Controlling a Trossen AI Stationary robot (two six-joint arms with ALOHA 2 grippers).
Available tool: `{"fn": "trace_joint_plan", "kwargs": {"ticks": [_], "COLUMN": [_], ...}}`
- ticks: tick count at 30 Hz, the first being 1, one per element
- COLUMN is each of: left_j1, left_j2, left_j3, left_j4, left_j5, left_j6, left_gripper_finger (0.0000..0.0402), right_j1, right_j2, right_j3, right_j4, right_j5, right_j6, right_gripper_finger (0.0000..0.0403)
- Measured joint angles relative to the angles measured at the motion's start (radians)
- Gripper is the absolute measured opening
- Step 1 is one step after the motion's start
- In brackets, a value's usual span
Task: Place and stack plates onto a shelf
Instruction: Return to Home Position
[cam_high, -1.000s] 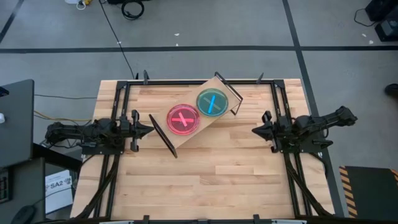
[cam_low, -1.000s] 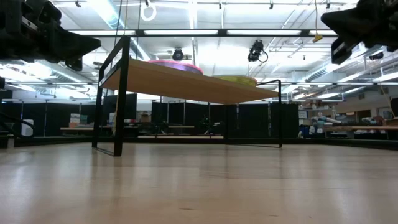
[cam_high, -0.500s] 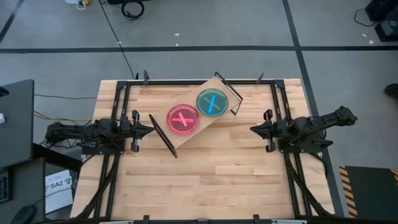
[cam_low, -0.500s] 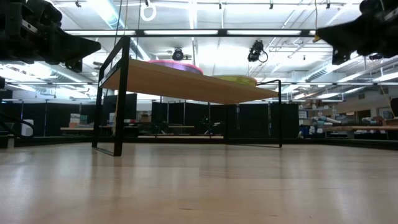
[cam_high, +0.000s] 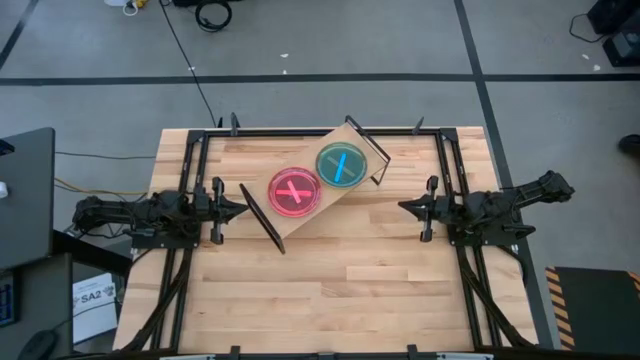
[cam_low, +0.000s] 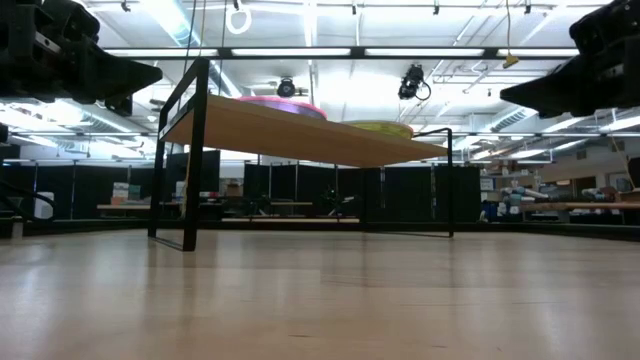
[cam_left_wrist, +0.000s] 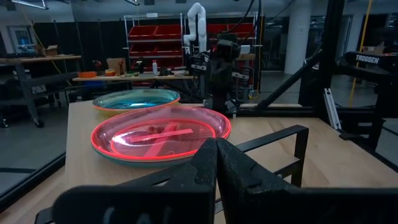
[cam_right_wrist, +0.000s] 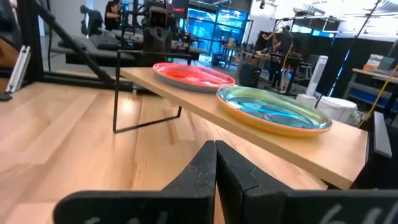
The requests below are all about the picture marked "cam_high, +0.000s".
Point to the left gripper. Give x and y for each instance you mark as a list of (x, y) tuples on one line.
[(205, 210)]

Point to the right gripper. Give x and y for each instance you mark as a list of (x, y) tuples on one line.
[(450, 210)]

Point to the blue transparent plastic plate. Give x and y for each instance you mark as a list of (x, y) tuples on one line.
[(341, 167)]

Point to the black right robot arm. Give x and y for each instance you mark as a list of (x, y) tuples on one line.
[(530, 192)]

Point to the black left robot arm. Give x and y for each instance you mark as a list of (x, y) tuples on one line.
[(125, 215)]

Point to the wooden tray board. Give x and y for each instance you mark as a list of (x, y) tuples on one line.
[(327, 197)]

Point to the white SA2 paper sheet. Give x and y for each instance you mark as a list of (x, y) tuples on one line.
[(92, 315)]

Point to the dark grey side table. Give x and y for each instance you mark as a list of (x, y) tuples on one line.
[(27, 210)]

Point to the black yellow hazard mat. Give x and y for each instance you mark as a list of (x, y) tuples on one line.
[(595, 310)]

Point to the black equipment case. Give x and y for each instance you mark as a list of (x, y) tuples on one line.
[(182, 2), (625, 50), (615, 15)]

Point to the person's shoe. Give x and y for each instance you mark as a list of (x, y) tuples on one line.
[(631, 145)]

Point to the yellow power plug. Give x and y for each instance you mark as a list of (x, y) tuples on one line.
[(141, 3)]

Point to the small white device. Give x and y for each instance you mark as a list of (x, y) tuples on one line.
[(3, 190)]

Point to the black computer mouse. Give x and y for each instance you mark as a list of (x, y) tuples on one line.
[(36, 346)]

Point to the black keyboard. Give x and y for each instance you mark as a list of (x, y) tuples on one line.
[(6, 300)]

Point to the black metal rig frame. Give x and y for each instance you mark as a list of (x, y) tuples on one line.
[(280, 133)]

